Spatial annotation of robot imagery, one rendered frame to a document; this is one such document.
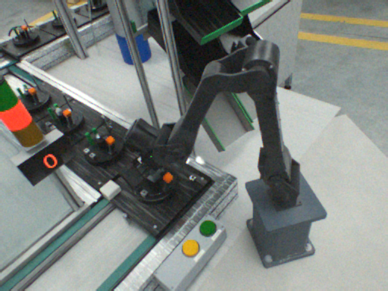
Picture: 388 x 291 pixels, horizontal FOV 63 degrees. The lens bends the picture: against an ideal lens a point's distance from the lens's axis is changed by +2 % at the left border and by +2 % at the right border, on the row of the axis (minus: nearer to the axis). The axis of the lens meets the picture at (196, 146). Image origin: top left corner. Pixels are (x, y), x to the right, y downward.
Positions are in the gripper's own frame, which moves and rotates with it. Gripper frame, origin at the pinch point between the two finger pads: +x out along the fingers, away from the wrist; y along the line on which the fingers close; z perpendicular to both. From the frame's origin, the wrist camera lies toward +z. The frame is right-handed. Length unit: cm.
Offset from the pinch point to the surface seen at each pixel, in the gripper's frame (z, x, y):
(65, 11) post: 76, 76, -45
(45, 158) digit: 16.2, -2.9, 19.2
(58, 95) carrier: 40, 59, -9
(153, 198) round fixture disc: -9.7, 2.9, 4.7
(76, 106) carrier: 30, 49, -9
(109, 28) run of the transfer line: 66, 98, -71
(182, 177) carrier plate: -11.5, 4.1, -6.7
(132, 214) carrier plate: -9.6, 5.9, 11.3
